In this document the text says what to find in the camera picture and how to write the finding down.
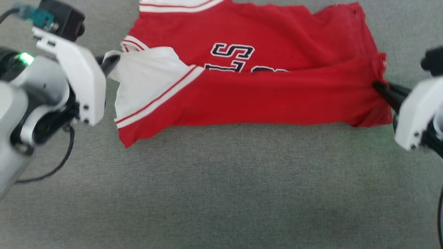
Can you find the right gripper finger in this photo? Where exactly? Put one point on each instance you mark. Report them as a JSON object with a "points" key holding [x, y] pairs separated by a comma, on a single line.
{"points": [[392, 101], [394, 89]]}

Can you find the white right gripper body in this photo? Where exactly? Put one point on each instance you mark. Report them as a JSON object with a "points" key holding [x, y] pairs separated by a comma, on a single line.
{"points": [[417, 114]]}

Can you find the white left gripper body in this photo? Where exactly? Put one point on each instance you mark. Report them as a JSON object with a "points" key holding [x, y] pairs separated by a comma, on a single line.
{"points": [[81, 76]]}

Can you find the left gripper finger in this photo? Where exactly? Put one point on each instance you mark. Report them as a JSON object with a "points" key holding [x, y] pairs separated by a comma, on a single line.
{"points": [[111, 59], [106, 71]]}

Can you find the red white sports jersey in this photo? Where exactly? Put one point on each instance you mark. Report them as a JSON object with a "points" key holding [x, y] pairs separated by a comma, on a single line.
{"points": [[277, 93]]}

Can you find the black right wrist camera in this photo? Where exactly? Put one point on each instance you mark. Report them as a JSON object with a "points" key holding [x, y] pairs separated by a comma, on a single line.
{"points": [[434, 61]]}

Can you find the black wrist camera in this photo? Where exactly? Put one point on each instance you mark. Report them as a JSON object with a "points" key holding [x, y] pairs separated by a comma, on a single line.
{"points": [[64, 19], [434, 61]]}

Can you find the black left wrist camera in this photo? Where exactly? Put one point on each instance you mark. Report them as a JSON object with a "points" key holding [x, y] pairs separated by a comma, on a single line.
{"points": [[64, 19]]}

